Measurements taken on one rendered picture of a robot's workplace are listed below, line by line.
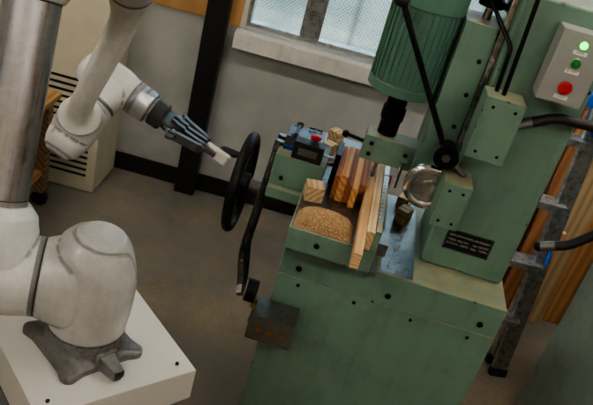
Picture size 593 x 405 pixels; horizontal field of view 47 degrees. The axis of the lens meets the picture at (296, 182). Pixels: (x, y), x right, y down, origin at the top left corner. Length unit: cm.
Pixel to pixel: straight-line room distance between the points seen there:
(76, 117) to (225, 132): 167
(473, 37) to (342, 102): 157
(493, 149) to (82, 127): 96
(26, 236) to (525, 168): 112
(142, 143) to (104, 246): 214
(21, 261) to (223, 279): 163
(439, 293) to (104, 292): 83
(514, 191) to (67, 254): 104
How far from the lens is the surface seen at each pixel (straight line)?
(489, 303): 179
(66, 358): 143
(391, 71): 166
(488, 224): 178
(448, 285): 178
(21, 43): 130
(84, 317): 136
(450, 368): 190
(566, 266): 322
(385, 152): 177
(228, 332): 263
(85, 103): 163
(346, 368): 192
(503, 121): 158
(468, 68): 166
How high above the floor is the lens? 173
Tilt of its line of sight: 28 degrees down
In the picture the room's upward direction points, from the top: 16 degrees clockwise
